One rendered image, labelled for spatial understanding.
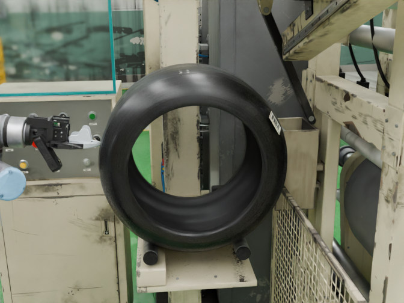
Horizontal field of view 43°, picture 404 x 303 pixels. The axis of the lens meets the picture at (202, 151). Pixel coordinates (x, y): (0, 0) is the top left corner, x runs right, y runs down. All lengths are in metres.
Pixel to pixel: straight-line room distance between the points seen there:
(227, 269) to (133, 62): 8.98
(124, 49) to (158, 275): 9.02
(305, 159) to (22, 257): 1.29
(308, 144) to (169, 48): 0.58
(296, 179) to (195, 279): 0.52
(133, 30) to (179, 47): 8.69
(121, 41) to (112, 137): 9.01
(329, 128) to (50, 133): 0.94
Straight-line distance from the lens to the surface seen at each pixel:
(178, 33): 1.74
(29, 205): 2.28
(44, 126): 1.53
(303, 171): 1.84
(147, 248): 1.57
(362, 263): 2.39
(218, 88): 1.40
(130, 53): 10.44
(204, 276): 1.65
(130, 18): 10.40
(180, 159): 1.82
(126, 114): 1.41
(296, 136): 1.79
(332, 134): 1.85
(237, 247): 1.58
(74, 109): 2.17
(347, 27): 1.35
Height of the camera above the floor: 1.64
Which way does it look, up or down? 17 degrees down
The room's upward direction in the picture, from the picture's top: 1 degrees counter-clockwise
